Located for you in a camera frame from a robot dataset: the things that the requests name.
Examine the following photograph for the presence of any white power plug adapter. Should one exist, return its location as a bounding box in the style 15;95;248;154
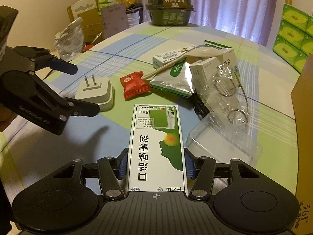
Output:
75;75;114;112

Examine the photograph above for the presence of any green white spray medicine box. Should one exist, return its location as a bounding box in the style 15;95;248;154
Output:
127;105;187;192

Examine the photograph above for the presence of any wire rack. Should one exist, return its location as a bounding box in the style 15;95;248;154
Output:
200;63;249;133

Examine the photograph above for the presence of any crumpled silver plastic bag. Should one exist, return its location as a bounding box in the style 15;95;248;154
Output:
54;17;85;61

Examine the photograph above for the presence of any clear plastic tray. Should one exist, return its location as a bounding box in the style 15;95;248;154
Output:
185;112;263;167

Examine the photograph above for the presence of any red snack packet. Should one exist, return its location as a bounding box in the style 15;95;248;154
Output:
120;71;151;100

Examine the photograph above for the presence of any white chair back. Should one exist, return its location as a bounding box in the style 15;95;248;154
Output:
67;0;98;22

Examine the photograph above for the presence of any checked tablecloth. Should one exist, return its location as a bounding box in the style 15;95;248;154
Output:
1;23;299;200

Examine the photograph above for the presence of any silver foil pouch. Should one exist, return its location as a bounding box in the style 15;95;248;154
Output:
148;40;232;98

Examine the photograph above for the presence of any white green tablet box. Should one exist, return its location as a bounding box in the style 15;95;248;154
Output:
186;46;240;93

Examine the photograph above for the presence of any long white medicine box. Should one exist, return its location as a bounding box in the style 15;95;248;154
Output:
152;45;196;69

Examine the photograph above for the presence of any white plastic spoon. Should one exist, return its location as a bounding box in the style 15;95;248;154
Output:
141;46;224;80

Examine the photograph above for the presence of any large cardboard box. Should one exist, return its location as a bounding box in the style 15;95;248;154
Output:
291;55;312;234

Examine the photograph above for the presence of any dark green noodle bowl box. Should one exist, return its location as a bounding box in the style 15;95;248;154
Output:
145;0;194;27

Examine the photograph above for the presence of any green tissue pack stack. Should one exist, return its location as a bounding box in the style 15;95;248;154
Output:
272;3;312;73

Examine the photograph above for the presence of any purple curtain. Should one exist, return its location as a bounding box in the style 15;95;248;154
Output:
138;0;277;46

